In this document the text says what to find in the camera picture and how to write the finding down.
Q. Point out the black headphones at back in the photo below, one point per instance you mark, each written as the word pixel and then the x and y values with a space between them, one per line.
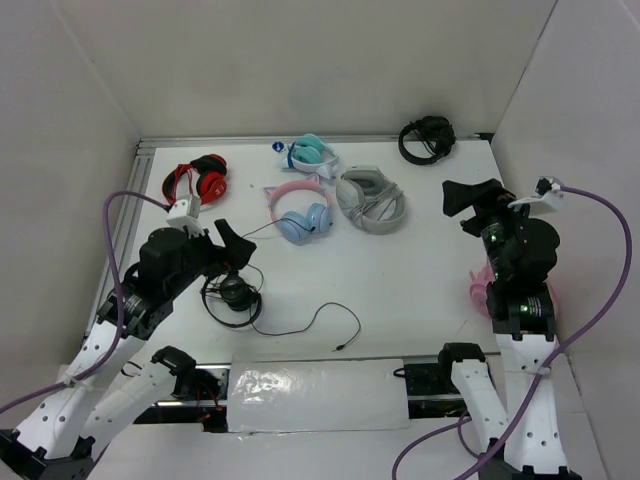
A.
pixel 435 133

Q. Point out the small black on-ear headphones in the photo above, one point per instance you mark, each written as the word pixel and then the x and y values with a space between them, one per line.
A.
pixel 237 294

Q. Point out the grey white gaming headset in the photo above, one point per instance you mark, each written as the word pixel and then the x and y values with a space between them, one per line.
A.
pixel 370 200

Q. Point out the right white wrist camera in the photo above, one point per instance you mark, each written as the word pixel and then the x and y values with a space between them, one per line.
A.
pixel 548 197

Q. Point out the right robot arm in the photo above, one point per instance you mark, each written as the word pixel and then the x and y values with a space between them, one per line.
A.
pixel 518 434

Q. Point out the white taped cover sheet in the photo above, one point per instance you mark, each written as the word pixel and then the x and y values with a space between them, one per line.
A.
pixel 323 396

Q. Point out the pink gaming headset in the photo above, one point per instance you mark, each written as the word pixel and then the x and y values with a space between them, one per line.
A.
pixel 480 279

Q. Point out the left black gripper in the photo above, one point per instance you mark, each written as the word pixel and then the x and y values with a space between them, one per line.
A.
pixel 236 253

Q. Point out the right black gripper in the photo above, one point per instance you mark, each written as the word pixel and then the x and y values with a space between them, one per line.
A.
pixel 457 195

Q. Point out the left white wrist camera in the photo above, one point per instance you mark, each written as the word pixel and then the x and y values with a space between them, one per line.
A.
pixel 184 216

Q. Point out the teal white cat-ear headphones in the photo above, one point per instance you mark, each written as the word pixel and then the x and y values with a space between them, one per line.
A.
pixel 308 154

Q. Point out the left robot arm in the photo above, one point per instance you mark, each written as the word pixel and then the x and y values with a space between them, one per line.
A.
pixel 65 436

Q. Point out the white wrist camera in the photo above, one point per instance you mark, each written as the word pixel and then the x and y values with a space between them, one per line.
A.
pixel 184 216
pixel 548 197

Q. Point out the red black headphones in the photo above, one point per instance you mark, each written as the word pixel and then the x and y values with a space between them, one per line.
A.
pixel 206 175

